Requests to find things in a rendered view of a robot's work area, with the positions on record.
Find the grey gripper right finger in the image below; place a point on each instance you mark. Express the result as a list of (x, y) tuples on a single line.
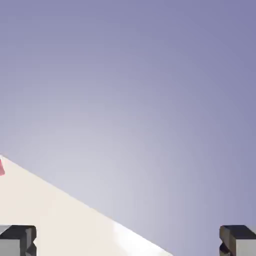
[(238, 239)]

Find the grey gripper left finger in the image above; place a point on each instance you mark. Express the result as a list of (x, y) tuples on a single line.
[(18, 238)]

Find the small red cube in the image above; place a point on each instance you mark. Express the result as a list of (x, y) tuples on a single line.
[(1, 169)]

